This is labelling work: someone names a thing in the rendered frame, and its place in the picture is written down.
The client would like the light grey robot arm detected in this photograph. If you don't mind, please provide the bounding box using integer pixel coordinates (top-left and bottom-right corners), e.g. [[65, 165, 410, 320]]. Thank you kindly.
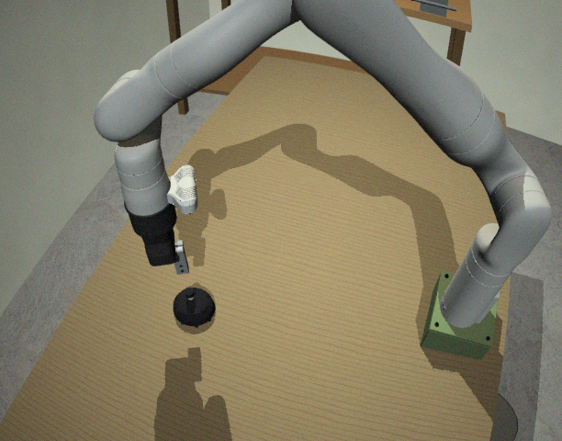
[[94, 0, 553, 328]]

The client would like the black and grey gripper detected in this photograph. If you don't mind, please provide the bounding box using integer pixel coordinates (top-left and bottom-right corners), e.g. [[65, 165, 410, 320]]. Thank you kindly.
[[121, 165, 197, 275]]

